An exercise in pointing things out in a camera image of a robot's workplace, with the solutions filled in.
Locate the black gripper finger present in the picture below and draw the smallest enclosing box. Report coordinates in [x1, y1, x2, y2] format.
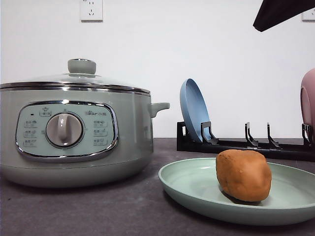
[253, 0, 315, 32]

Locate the brown potato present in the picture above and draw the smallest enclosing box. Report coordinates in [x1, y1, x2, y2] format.
[216, 149, 272, 204]

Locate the green plate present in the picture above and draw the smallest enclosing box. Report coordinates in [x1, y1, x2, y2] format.
[158, 157, 315, 226]

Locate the glass lid with green knob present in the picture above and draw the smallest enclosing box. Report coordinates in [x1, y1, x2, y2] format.
[0, 59, 151, 94]

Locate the pink plate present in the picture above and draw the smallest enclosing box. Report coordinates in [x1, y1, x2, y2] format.
[300, 68, 315, 141]

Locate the blue plate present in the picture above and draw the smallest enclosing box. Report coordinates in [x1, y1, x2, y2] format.
[180, 78, 211, 142]

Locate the green electric steamer pot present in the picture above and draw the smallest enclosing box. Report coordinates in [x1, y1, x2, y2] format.
[0, 88, 170, 188]

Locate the black dish rack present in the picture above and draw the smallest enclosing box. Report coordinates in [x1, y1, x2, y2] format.
[177, 121, 315, 161]

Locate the white wall socket right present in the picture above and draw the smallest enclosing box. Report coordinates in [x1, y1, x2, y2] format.
[299, 7, 315, 24]

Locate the white wall socket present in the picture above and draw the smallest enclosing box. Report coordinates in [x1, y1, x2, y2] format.
[299, 7, 315, 24]
[80, 0, 103, 23]

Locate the white wall socket left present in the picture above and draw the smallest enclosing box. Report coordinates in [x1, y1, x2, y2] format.
[80, 0, 103, 23]

